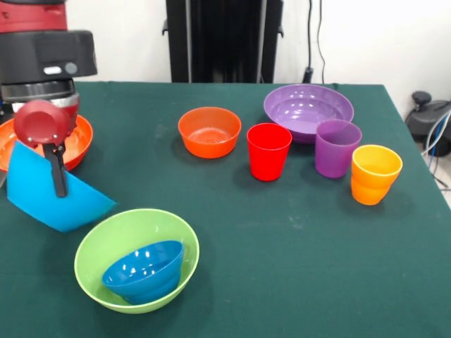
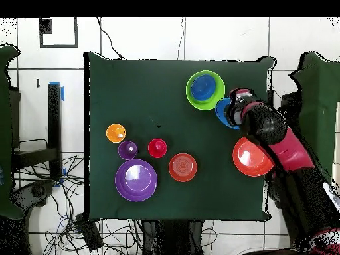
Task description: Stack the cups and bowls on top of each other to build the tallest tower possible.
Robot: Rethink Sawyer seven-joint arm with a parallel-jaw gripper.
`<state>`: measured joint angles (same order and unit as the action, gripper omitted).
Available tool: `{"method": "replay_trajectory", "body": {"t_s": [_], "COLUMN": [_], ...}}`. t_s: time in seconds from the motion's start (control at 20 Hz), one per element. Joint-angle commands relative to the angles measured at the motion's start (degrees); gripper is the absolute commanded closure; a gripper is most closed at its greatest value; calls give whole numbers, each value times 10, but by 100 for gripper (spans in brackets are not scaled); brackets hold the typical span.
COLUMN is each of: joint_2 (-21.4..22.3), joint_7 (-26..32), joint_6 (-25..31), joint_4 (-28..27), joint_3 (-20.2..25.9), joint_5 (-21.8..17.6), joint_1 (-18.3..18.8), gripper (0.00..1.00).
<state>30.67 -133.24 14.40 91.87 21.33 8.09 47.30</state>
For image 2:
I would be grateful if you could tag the large light blue bowl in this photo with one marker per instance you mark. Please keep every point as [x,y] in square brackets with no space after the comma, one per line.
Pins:
[221,113]

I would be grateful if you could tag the green bowl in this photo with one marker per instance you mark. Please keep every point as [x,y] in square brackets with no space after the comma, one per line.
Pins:
[212,102]

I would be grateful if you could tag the small dark blue bowl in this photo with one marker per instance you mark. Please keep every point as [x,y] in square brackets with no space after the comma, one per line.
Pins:
[204,87]

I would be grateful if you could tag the large orange bowl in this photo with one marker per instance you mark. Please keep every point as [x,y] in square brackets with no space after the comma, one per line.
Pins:
[249,159]

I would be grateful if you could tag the small orange bowl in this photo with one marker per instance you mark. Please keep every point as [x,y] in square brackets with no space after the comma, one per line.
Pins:
[182,167]

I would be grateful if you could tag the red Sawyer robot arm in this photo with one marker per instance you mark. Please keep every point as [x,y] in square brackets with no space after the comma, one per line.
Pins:
[292,159]

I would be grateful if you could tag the black equipment stand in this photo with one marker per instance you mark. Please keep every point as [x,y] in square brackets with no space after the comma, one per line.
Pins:
[288,101]
[54,119]

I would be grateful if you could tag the green clothed side table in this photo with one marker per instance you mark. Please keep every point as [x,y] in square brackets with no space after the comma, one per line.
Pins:
[5,106]
[318,106]

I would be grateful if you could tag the dark green table cloth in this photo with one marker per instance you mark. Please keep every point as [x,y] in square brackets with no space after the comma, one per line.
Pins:
[146,93]

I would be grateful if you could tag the red cup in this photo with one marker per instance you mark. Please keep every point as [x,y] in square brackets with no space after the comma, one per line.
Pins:
[157,148]

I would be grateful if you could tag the purple cup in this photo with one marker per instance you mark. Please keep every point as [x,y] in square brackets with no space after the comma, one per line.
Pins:
[127,150]

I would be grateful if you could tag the orange cup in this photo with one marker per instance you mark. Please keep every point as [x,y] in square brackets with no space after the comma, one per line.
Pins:
[116,132]

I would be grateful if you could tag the purple bowl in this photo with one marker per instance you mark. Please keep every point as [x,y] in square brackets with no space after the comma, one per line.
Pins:
[135,180]

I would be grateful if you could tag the black power strip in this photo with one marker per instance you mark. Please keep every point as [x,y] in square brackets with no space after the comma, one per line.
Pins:
[89,233]

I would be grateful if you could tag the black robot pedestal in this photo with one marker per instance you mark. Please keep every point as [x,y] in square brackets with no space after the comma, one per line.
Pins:
[172,236]

